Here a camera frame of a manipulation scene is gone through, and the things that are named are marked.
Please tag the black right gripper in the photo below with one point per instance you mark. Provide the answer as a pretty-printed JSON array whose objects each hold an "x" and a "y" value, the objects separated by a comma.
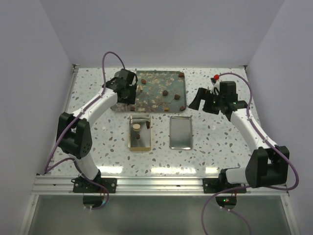
[{"x": 205, "y": 94}]

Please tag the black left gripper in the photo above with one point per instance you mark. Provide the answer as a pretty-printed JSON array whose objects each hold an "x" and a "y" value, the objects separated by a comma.
[{"x": 131, "y": 100}]

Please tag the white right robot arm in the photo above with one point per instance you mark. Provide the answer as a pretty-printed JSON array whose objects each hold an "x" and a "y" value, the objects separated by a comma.
[{"x": 265, "y": 167}]

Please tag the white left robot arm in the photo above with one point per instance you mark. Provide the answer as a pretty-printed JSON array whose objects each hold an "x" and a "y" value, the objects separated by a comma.
[{"x": 74, "y": 130}]

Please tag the blue floral serving tray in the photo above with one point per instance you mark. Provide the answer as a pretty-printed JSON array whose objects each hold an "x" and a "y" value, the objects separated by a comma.
[{"x": 151, "y": 100}]

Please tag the gold tin box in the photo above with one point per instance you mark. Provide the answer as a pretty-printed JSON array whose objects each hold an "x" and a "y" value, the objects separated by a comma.
[{"x": 144, "y": 143}]

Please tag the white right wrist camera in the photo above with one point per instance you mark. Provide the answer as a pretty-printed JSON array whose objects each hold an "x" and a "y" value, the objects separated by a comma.
[{"x": 216, "y": 82}]

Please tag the aluminium front rail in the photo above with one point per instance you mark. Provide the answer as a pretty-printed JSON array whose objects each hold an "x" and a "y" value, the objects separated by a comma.
[{"x": 127, "y": 186}]

